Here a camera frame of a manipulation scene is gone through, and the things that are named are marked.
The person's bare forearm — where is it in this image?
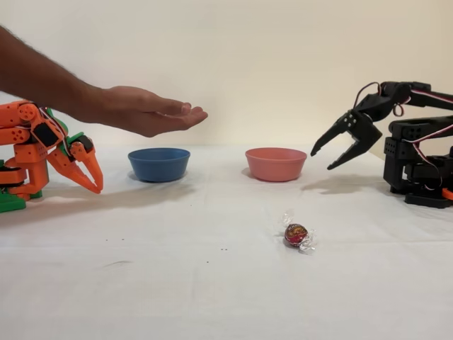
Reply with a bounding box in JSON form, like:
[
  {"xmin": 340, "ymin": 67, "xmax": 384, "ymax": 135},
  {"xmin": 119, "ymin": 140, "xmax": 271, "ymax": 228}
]
[{"xmin": 0, "ymin": 24, "xmax": 103, "ymax": 125}]

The pink bowl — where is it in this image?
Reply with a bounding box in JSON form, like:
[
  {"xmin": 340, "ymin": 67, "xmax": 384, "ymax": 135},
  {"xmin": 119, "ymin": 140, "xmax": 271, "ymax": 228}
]
[{"xmin": 244, "ymin": 147, "xmax": 308, "ymax": 183}]

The blue bowl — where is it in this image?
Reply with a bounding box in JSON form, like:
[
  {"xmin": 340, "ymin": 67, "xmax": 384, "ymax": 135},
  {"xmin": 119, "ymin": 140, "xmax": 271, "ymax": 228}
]
[{"xmin": 127, "ymin": 147, "xmax": 192, "ymax": 183}]

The white tablecloth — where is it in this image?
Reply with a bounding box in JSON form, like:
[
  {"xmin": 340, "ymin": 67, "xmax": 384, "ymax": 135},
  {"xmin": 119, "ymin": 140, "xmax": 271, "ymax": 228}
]
[{"xmin": 0, "ymin": 142, "xmax": 453, "ymax": 340}]

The foil candy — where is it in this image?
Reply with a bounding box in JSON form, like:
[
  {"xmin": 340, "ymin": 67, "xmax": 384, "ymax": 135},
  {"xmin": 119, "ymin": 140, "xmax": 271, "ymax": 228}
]
[{"xmin": 277, "ymin": 208, "xmax": 318, "ymax": 256}]

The orange arm servo cable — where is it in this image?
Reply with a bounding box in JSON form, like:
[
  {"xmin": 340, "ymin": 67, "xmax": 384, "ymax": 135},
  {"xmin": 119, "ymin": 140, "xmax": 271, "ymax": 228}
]
[{"xmin": 34, "ymin": 105, "xmax": 74, "ymax": 154}]

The person's bare hand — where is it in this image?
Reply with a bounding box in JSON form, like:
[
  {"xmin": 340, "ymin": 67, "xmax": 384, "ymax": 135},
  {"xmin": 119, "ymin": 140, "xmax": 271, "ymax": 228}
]
[{"xmin": 90, "ymin": 85, "xmax": 210, "ymax": 139}]

